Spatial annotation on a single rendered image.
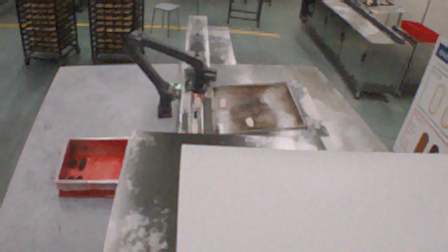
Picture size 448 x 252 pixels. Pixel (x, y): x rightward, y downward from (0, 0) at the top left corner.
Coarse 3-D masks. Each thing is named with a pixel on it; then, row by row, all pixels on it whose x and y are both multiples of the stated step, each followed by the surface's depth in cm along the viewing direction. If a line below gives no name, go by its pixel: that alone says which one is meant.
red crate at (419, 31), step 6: (402, 24) 429; (408, 24) 415; (414, 24) 435; (420, 24) 434; (408, 30) 417; (414, 30) 404; (420, 30) 393; (426, 30) 422; (432, 30) 410; (414, 36) 405; (420, 36) 393; (426, 36) 393; (432, 36) 394; (438, 36) 395; (432, 42) 399
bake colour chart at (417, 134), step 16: (432, 64) 96; (432, 80) 96; (416, 96) 104; (432, 96) 96; (416, 112) 104; (432, 112) 96; (416, 128) 104; (432, 128) 95; (400, 144) 113; (416, 144) 103; (432, 144) 95
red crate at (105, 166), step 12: (72, 156) 161; (84, 156) 162; (96, 156) 163; (108, 156) 165; (120, 156) 166; (84, 168) 155; (96, 168) 157; (108, 168) 158; (120, 168) 159; (60, 192) 138; (72, 192) 139; (84, 192) 140; (96, 192) 141; (108, 192) 142
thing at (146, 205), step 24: (144, 144) 101; (168, 144) 102; (192, 144) 104; (216, 144) 105; (240, 144) 106; (264, 144) 107; (288, 144) 108; (144, 168) 92; (168, 168) 94; (120, 192) 84; (144, 192) 85; (168, 192) 86; (120, 216) 78; (144, 216) 79; (168, 216) 80; (120, 240) 72; (144, 240) 73; (168, 240) 74
